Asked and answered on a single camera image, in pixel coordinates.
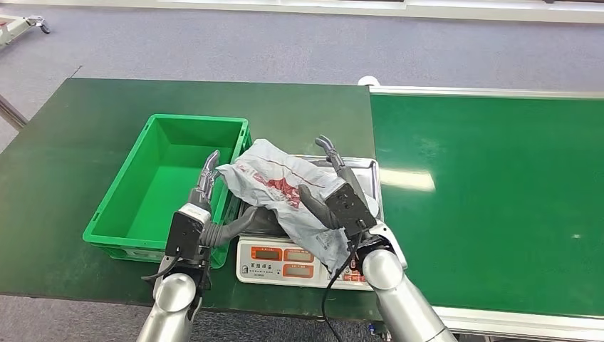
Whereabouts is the grey metal bar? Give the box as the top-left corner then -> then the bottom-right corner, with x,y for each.
0,93 -> 29,131

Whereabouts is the green plastic basket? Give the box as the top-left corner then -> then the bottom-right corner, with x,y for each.
82,113 -> 254,270

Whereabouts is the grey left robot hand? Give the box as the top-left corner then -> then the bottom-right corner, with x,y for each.
188,150 -> 259,249

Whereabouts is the white wheeled cart frame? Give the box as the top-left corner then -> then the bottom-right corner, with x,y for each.
0,15 -> 51,48

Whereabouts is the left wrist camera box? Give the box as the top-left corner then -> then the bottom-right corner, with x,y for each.
165,202 -> 212,263

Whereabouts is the white mailer package red print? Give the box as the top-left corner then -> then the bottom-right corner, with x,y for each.
216,138 -> 381,275

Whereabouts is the dark green table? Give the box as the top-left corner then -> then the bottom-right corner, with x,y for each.
0,78 -> 392,322

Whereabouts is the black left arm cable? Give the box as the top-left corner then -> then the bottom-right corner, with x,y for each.
141,254 -> 182,283

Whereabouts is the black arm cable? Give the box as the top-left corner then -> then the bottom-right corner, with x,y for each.
321,231 -> 362,342
141,254 -> 182,283

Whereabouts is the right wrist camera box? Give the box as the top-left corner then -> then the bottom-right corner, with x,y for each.
324,182 -> 378,239

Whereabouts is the green belt conveyor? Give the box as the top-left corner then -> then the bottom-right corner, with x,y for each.
357,75 -> 604,342

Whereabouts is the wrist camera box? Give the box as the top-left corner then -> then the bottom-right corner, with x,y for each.
165,202 -> 212,263
324,182 -> 378,239

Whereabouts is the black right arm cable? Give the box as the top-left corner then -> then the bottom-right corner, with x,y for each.
321,231 -> 362,342

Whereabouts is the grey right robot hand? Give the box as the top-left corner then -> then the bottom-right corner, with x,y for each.
298,135 -> 363,231

